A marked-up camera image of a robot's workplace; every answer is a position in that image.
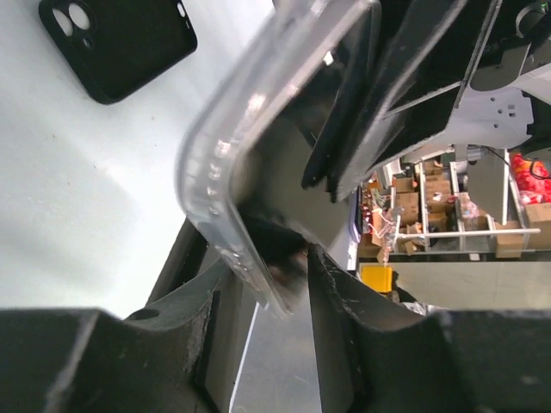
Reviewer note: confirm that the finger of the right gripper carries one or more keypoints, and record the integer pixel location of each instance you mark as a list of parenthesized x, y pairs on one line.
[(338, 96), (423, 77)]

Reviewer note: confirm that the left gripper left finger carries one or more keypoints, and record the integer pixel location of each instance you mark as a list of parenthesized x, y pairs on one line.
[(87, 360)]

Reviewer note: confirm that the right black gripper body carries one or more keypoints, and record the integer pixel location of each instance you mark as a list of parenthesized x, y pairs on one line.
[(518, 44)]

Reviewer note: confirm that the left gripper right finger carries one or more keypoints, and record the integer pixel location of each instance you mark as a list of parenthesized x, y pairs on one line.
[(374, 355)]

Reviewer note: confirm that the clear magsafe phone case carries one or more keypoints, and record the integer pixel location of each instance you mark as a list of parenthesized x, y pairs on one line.
[(285, 52)]

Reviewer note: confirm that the white-edged black smartphone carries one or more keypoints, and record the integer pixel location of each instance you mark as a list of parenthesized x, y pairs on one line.
[(280, 189)]

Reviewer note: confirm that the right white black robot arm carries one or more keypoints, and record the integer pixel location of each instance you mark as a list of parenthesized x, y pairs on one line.
[(514, 117)]

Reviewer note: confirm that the black phone case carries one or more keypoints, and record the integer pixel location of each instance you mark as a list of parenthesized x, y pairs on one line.
[(116, 47)]

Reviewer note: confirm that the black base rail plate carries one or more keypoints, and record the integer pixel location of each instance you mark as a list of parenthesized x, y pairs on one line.
[(190, 255)]

